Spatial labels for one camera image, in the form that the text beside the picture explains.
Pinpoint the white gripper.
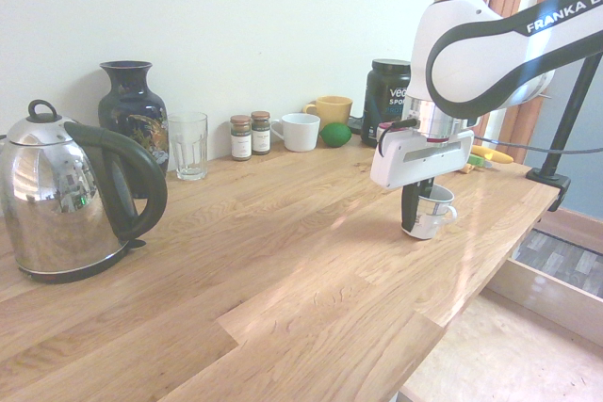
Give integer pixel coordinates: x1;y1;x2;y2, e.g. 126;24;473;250
369;126;475;234

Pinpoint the small white patterned mug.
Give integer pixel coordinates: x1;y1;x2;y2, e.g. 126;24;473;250
400;185;460;241

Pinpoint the yellow mug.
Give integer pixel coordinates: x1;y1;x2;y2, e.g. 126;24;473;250
301;95;354;133

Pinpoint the black Vega protein tub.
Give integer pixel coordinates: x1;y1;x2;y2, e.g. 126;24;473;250
361;58;413;150

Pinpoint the green lime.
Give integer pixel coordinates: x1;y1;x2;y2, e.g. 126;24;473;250
318;121;353;149

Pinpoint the plain white cup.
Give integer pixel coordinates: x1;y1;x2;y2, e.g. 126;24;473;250
269;112;322;153

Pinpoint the spice jar with copper lid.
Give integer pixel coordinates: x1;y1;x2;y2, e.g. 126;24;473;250
229;114;253;163
250;110;272;157

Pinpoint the clear drinking glass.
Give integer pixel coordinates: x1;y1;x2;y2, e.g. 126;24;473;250
167;111;210;182

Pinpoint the dark blue floral vase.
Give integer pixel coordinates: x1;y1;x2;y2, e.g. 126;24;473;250
97;60;170;201

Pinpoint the chrome electric kettle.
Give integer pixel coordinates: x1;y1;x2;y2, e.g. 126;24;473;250
0;99;170;286

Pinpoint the grey braided cable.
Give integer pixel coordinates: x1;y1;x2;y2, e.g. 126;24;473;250
376;118;603;157

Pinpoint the black Ulanzi clamp camera mount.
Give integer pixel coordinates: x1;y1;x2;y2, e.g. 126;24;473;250
527;51;603;214

